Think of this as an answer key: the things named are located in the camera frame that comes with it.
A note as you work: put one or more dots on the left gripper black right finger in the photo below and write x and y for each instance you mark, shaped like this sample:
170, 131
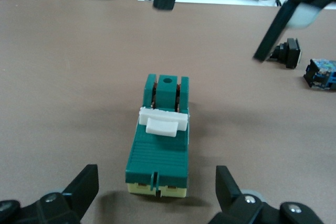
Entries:
227, 190

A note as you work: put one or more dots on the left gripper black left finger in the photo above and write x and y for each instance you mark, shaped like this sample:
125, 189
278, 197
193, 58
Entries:
82, 187

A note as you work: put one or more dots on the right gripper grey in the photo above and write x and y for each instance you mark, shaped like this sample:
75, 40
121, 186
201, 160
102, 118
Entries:
303, 18

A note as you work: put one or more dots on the green load switch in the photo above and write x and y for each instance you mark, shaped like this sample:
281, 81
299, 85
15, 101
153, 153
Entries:
157, 155

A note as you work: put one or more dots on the blue contact block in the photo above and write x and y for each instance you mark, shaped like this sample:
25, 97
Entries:
320, 74

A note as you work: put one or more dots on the black push button switch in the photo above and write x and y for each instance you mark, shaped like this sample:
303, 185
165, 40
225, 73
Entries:
291, 53

